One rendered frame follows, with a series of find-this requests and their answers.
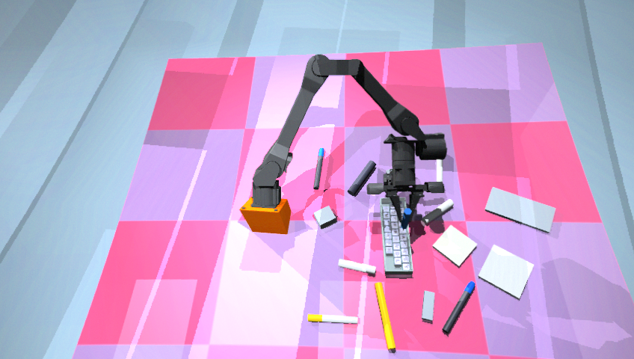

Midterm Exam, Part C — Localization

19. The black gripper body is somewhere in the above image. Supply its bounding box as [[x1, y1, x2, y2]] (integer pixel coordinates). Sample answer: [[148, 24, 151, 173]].
[[366, 160, 444, 196]]

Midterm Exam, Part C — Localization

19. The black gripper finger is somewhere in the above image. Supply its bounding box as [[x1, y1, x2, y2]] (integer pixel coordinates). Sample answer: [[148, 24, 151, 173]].
[[409, 194, 425, 222], [385, 195, 402, 222]]

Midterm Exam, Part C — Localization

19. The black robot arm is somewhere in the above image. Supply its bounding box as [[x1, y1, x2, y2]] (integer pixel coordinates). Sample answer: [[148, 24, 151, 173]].
[[251, 55, 447, 209]]

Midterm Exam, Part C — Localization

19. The blue stylus with white tip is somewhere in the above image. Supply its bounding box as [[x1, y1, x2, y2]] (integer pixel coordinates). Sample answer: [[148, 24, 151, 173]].
[[401, 208, 412, 230]]

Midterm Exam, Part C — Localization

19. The grey cylinder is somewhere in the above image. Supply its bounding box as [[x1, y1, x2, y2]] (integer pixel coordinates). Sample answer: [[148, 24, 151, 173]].
[[347, 160, 376, 196]]

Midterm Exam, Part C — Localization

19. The grey keyboard with white letter keys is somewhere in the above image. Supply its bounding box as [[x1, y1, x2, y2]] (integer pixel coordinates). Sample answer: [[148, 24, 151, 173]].
[[380, 197, 413, 274]]

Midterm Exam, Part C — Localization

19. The white sheet of paper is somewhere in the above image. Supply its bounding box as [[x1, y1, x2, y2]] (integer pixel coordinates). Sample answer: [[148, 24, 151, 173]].
[[478, 245, 533, 299]]

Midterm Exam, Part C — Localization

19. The grey marker with blue cap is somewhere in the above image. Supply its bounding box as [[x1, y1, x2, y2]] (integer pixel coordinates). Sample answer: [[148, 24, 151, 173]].
[[442, 281, 475, 333], [313, 148, 324, 190]]

